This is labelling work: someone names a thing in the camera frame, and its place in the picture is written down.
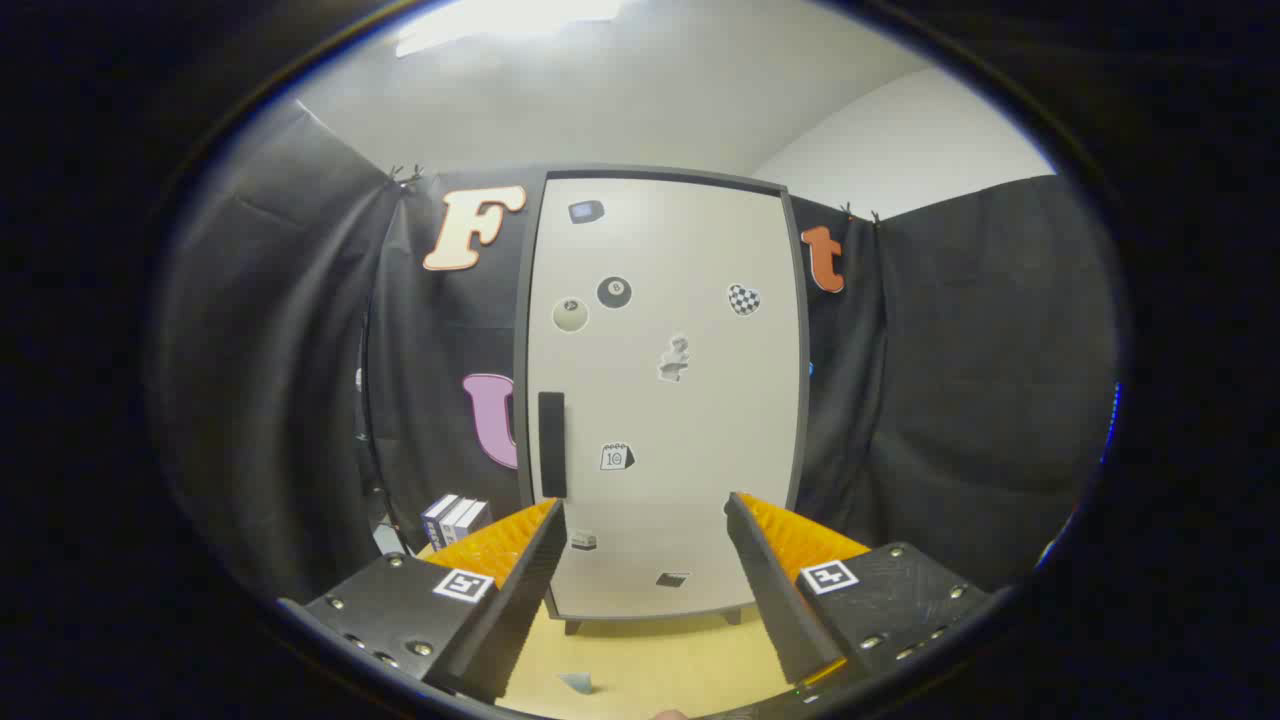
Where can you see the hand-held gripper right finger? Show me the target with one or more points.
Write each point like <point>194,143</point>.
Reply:
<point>775,590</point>

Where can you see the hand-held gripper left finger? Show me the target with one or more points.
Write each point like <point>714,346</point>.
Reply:
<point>525,590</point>

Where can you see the white blue cosmetic tube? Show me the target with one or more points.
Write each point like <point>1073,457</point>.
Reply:
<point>577,683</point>

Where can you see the black backdrop cloth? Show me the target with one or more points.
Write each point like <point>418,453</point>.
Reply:
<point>950,400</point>

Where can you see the grey white cabinet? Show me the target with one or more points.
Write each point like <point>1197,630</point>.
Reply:
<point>520,300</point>

